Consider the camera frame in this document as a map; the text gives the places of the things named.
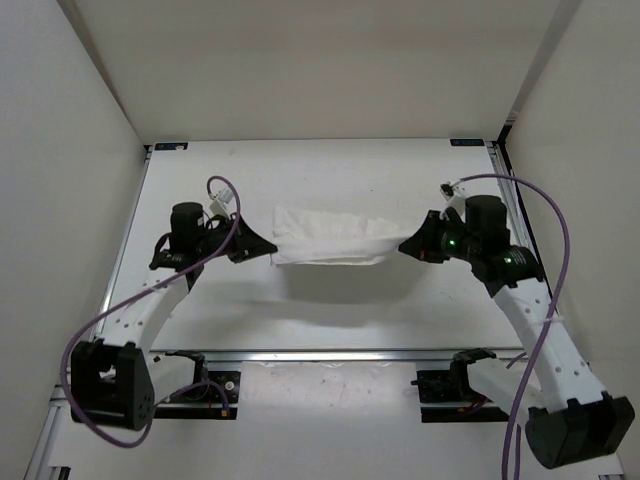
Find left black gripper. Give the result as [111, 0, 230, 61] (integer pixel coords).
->
[194, 212, 276, 263]

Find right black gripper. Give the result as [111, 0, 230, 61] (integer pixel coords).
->
[399, 210, 479, 263]

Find white pleated skirt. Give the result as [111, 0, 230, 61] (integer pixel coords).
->
[271, 207, 411, 266]

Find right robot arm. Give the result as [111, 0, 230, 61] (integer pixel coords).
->
[398, 195, 635, 469]

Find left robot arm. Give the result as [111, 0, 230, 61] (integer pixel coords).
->
[70, 202, 277, 431]

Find right blue label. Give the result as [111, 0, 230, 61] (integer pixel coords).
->
[450, 138, 485, 147]

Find blue label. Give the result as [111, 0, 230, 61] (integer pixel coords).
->
[154, 142, 189, 151]
[450, 138, 485, 147]

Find left blue label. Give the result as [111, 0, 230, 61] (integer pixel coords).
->
[154, 142, 189, 151]

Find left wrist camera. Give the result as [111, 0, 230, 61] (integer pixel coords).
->
[209, 187, 235, 219]

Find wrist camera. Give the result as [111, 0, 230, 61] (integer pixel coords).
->
[209, 187, 235, 219]
[440, 182, 467, 215]

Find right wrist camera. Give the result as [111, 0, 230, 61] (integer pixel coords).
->
[440, 182, 467, 215]

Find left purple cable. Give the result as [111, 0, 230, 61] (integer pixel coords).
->
[59, 175, 242, 447]

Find front aluminium rail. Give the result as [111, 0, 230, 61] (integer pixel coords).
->
[149, 347, 466, 369]

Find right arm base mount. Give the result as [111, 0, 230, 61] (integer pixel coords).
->
[411, 348, 508, 424]

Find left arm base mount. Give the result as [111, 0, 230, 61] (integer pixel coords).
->
[147, 350, 241, 421]

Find left aluminium frame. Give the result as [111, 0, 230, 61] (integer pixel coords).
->
[23, 379, 71, 480]

